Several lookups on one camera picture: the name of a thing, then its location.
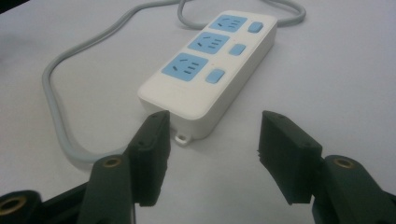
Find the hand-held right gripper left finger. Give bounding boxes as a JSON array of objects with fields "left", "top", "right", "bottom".
[{"left": 77, "top": 109, "right": 172, "bottom": 224}]

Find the grey power cable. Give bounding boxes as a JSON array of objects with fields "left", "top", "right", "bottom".
[{"left": 41, "top": 0, "right": 307, "bottom": 166}]

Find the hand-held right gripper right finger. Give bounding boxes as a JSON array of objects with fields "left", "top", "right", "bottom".
[{"left": 258, "top": 110, "right": 396, "bottom": 224}]

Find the white and blue power strip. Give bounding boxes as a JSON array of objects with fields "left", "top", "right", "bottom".
[{"left": 136, "top": 10, "right": 278, "bottom": 147}]

